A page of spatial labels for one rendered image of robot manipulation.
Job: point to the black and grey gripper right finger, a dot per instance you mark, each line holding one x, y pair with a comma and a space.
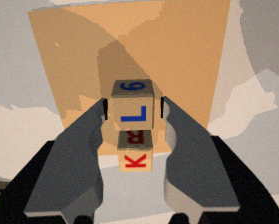
206, 180

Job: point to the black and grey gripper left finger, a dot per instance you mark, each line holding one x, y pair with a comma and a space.
62, 180

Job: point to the orange square mat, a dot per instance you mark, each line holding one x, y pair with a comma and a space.
177, 44

